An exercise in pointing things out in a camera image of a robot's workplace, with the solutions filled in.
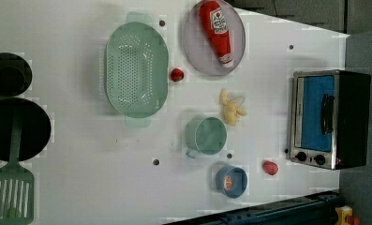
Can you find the silver toaster oven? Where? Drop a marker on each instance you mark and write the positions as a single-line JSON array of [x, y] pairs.
[[329, 119]]

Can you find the green metal cup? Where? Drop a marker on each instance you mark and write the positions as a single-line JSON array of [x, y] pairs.
[[205, 136]]

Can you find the red strawberry toy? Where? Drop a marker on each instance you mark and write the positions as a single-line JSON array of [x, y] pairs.
[[177, 75]]

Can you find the grey round plate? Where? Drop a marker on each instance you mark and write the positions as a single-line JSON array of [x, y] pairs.
[[200, 53]]

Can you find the green perforated colander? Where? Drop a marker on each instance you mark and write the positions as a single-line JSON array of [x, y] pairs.
[[136, 62]]

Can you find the blue cup with orange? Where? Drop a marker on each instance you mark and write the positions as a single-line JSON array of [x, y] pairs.
[[231, 181]]

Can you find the red ketchup bottle toy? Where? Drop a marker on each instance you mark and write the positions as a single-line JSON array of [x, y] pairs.
[[215, 27]]

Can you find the red pepper toy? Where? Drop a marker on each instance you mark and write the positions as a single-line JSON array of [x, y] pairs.
[[270, 167]]

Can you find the large black pan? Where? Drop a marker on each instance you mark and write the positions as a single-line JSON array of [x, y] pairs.
[[26, 118]]

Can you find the small black pot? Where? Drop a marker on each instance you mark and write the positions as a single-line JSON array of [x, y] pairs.
[[15, 75]]

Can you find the green slotted spatula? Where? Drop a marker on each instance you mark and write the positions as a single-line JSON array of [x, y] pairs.
[[16, 183]]

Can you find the blue metal frame rail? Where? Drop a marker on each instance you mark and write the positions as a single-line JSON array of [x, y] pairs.
[[314, 209]]

